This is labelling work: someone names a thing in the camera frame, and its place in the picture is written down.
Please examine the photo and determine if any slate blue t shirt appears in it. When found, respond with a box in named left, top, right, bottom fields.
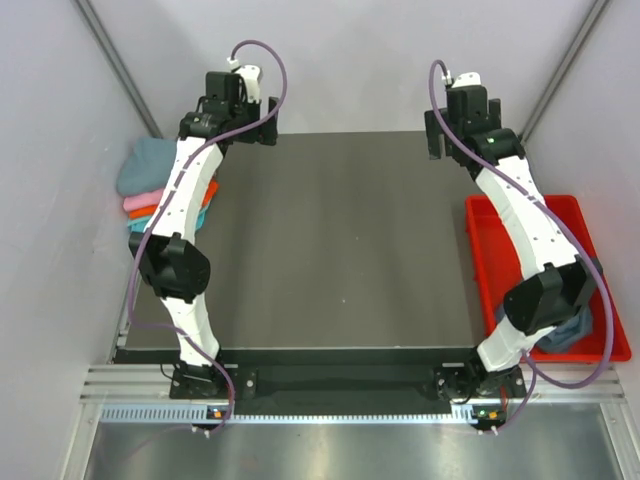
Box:
left=486, top=304, right=593, bottom=353

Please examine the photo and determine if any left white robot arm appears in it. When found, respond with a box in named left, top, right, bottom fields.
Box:
left=129, top=65, right=277, bottom=400

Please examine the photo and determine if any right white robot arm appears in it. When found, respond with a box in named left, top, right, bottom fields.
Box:
left=424, top=77, right=607, bottom=396

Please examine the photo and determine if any folded grey-blue t shirt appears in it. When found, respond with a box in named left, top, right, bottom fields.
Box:
left=116, top=137, right=177, bottom=197

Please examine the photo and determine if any folded orange t shirt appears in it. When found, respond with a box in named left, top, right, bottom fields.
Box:
left=126, top=180, right=218, bottom=219

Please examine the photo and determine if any folded pink t shirt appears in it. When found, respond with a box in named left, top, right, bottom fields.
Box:
left=123, top=188, right=163, bottom=212

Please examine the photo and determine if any folded turquoise t shirt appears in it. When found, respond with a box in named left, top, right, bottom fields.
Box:
left=127, top=206, right=209, bottom=233

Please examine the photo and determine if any red plastic bin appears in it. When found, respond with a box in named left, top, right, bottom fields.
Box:
left=465, top=195, right=632, bottom=370

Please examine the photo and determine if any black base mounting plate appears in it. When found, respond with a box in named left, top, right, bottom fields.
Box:
left=169, top=364, right=525, bottom=405

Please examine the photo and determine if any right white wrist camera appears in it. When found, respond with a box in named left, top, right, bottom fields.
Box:
left=441, top=71, right=482, bottom=89

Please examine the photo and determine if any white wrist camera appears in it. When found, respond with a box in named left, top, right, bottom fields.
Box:
left=227, top=57, right=262, bottom=104
left=441, top=71, right=482, bottom=89

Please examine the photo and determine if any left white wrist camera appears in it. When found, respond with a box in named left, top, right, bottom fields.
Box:
left=227, top=57, right=262, bottom=104

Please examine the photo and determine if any right corner aluminium post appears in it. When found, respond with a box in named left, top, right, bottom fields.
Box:
left=518, top=0, right=611, bottom=143

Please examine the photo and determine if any corner aluminium post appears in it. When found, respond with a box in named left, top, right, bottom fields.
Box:
left=518, top=0, right=611, bottom=143
left=71, top=0, right=163, bottom=138

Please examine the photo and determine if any left corner aluminium post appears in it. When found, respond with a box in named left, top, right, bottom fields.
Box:
left=71, top=0, right=163, bottom=138

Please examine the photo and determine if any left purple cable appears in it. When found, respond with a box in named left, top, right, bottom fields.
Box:
left=124, top=40, right=289, bottom=436

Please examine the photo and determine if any purple cable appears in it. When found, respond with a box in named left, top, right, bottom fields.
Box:
left=124, top=40, right=289, bottom=436
left=428, top=59, right=615, bottom=435

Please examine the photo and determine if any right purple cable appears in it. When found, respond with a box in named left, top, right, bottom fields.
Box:
left=428, top=59, right=615, bottom=435

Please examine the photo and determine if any grey slotted cable duct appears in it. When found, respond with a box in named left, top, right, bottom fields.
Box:
left=99, top=404, right=504, bottom=426

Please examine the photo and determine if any aluminium frame rail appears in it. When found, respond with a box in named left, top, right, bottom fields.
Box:
left=80, top=364, right=626, bottom=404

